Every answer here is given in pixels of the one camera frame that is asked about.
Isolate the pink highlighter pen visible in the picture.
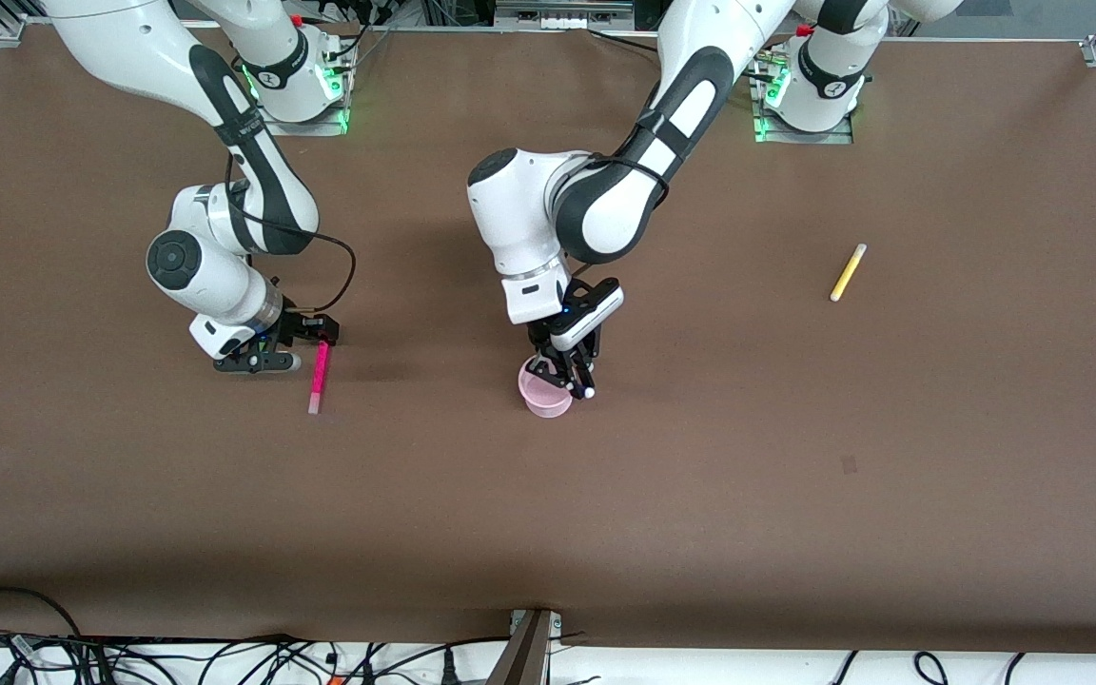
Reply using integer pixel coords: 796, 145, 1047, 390
307, 341, 331, 416

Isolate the pink cup pen holder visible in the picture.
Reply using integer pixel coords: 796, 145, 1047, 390
518, 358, 576, 420

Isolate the brown table cover sheet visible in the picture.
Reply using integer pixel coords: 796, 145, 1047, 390
0, 24, 1096, 657

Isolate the yellow highlighter pen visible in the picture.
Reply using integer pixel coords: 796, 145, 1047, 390
829, 243, 868, 303

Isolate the white power strip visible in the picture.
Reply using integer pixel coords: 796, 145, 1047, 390
494, 0, 635, 31

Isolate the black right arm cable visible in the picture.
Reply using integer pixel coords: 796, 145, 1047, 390
223, 157, 358, 317

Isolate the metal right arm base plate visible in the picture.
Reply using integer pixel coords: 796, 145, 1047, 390
263, 95, 351, 137

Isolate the silver corner bracket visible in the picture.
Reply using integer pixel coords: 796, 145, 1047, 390
510, 609, 564, 650

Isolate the aluminium profile post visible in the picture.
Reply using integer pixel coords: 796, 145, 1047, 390
486, 609, 554, 685

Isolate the long black table cable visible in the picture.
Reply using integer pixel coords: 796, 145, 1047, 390
589, 29, 661, 54

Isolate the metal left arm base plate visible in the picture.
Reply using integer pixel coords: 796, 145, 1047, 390
753, 105, 855, 146

